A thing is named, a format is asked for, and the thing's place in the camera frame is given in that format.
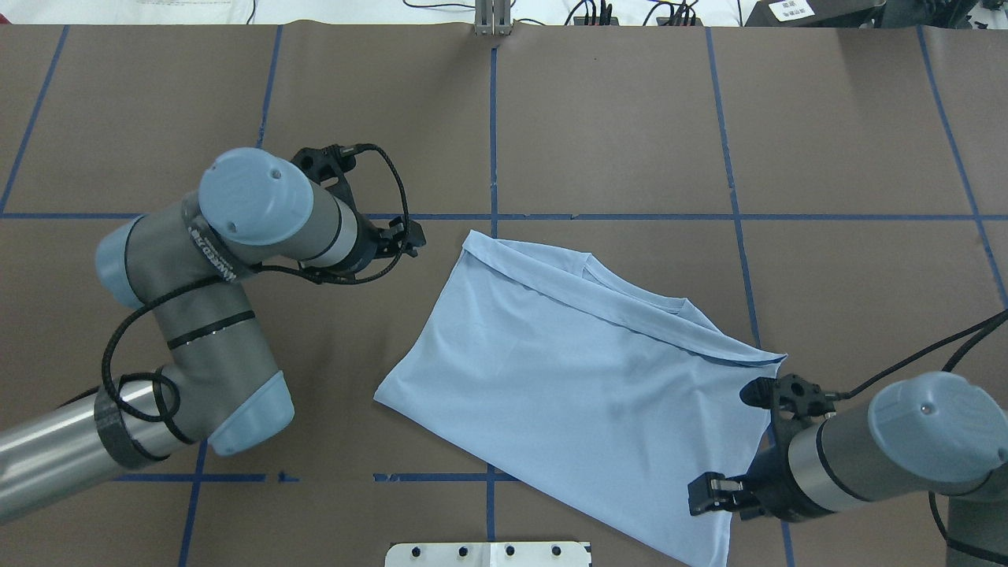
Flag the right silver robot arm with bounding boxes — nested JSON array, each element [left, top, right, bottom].
[[688, 371, 1007, 566]]

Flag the aluminium frame post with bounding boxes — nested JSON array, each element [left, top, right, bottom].
[[472, 0, 514, 37]]

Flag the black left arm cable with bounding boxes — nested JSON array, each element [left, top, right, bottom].
[[101, 143, 413, 465]]

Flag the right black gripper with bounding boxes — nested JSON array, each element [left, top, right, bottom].
[[687, 443, 828, 523]]

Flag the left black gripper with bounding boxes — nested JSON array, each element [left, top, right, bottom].
[[346, 213, 426, 273]]

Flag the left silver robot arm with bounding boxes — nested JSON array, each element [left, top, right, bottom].
[[2, 143, 425, 524]]

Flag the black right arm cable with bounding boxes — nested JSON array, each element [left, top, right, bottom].
[[835, 309, 1008, 565]]

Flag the light blue t-shirt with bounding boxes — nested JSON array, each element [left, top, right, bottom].
[[374, 231, 786, 566]]

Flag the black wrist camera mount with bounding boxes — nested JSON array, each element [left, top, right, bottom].
[[740, 373, 843, 445], [291, 144, 359, 209]]

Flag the black monitor stand box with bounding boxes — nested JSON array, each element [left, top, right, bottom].
[[743, 1, 886, 28]]

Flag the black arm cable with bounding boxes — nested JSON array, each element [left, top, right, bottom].
[[101, 143, 413, 465], [835, 309, 1008, 565]]

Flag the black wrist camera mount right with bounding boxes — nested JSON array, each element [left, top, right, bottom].
[[740, 373, 843, 445]]

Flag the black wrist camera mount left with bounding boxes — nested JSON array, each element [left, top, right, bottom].
[[291, 144, 359, 209]]

